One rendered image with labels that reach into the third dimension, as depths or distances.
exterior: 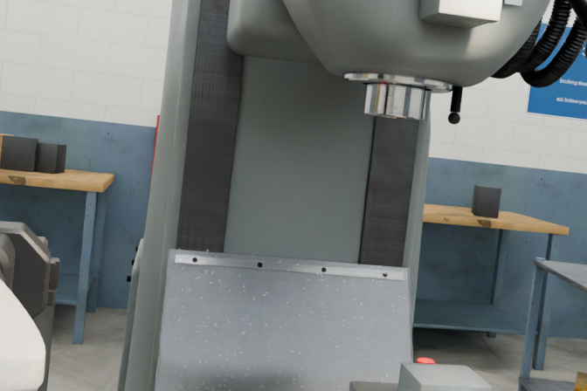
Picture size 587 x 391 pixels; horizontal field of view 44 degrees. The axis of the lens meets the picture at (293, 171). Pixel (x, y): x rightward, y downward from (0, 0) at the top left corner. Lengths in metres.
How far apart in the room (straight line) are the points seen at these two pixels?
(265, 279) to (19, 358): 0.75
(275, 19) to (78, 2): 4.21
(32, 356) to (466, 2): 0.34
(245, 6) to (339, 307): 0.44
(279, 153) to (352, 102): 0.12
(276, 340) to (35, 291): 0.56
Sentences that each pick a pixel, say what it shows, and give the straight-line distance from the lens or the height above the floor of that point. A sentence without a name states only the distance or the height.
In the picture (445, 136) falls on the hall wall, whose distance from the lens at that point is 5.09.
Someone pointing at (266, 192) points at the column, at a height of 1.18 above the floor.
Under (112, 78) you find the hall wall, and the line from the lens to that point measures 4.77.
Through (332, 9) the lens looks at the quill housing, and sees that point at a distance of 0.50.
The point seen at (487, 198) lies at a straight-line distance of 4.51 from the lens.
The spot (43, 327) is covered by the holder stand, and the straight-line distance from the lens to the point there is 0.55.
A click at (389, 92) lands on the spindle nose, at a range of 0.55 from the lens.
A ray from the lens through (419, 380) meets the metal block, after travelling 0.60.
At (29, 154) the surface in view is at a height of 0.98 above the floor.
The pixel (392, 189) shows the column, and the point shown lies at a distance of 0.96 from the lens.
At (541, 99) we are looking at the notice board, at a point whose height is 1.68.
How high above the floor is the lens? 1.26
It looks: 3 degrees down
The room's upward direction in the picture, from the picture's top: 6 degrees clockwise
